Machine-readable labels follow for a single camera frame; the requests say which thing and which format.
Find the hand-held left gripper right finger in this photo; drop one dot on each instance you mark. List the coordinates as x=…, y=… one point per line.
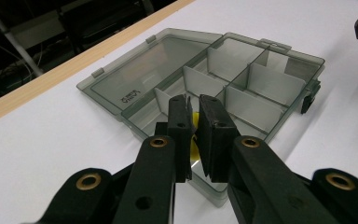
x=216, y=143

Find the grey transparent compartment box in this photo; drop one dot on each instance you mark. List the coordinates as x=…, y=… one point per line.
x=261, y=84

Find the white table mat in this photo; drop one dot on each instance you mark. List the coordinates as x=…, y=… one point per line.
x=43, y=155

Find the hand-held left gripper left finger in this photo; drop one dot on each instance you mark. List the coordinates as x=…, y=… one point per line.
x=181, y=137

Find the white metal table leg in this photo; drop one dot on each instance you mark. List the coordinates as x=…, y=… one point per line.
x=12, y=39

